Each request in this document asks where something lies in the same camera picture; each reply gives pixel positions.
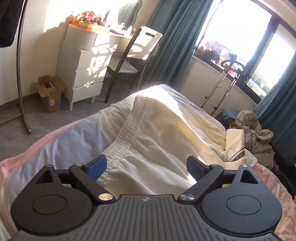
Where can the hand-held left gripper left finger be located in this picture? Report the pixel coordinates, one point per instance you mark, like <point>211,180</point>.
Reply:
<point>98,166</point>

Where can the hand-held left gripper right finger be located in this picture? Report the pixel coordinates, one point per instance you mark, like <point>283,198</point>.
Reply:
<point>196,168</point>

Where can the cream pants with elastic waistband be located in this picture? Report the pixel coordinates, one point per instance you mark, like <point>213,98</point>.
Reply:
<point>159,143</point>

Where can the pile of grey clothes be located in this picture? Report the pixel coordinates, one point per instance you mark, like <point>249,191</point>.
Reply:
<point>256,132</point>

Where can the metal clothes rack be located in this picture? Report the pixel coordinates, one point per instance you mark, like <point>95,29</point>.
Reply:
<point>20,69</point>

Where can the bed with pastel sheet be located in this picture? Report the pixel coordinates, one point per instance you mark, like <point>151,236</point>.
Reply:
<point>69,139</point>

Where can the white folded garment with label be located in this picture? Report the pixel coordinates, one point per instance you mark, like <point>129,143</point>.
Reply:
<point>235,148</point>

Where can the teal cloth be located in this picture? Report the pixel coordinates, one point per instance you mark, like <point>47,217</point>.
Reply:
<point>229,113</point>

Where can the cardboard box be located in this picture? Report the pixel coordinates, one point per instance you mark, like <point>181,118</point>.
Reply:
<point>49,95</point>

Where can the white drawer cabinet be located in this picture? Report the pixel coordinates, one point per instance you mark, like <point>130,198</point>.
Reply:
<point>78,76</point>

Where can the garment steamer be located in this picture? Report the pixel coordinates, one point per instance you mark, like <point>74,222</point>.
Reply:
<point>227,76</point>

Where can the dark chair with white back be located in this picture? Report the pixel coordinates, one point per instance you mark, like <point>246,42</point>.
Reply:
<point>129,67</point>

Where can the teal curtain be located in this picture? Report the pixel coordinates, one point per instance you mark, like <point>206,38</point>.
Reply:
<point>277,102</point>
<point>175,39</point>

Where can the dried potted plants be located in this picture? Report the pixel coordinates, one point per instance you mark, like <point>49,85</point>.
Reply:
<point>208,53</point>

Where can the white wicker basket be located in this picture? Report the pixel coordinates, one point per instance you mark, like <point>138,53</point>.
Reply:
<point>81,38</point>

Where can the orange box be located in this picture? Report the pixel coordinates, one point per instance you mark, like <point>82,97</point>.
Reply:
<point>92,26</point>

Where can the dark framed window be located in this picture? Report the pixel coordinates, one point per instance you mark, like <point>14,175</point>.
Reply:
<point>242,30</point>

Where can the red flower decoration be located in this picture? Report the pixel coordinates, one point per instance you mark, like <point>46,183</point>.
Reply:
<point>90,17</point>

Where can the dark green hanging garment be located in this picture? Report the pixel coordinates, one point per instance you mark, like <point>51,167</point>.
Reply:
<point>128,11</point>

